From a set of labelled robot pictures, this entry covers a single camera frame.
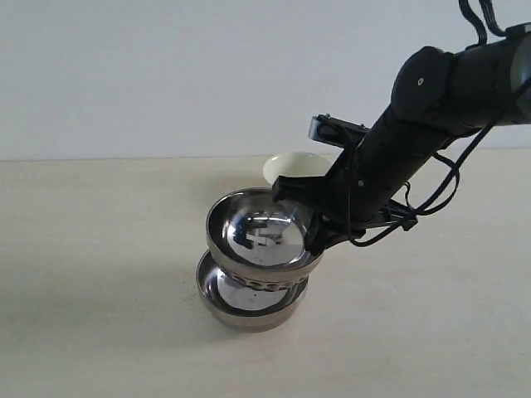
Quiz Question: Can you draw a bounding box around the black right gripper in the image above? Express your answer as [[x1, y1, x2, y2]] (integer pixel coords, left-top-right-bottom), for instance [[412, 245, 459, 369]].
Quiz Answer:
[[272, 168, 417, 253]]

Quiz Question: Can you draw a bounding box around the ribbed steel bowl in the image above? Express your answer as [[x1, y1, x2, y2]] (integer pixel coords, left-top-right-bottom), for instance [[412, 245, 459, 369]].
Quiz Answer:
[[205, 187, 324, 292]]

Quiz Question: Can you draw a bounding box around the cream floral ceramic bowl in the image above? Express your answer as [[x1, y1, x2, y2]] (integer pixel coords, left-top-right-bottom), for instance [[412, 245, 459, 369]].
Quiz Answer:
[[262, 152, 331, 185]]

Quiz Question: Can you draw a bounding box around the smooth steel bowl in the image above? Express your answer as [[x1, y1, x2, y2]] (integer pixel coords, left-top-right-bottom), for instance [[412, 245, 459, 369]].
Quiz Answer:
[[196, 250, 309, 332]]

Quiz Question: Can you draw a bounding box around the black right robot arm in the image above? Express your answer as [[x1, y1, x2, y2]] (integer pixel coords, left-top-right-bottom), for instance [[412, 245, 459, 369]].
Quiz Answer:
[[272, 24, 530, 253]]

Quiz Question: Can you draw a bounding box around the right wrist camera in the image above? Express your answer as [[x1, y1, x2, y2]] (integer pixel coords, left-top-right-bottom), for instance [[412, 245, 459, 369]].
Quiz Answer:
[[308, 114, 370, 148]]

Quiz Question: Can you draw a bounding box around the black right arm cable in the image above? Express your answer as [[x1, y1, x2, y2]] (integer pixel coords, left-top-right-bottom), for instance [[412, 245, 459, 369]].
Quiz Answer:
[[346, 0, 531, 250]]

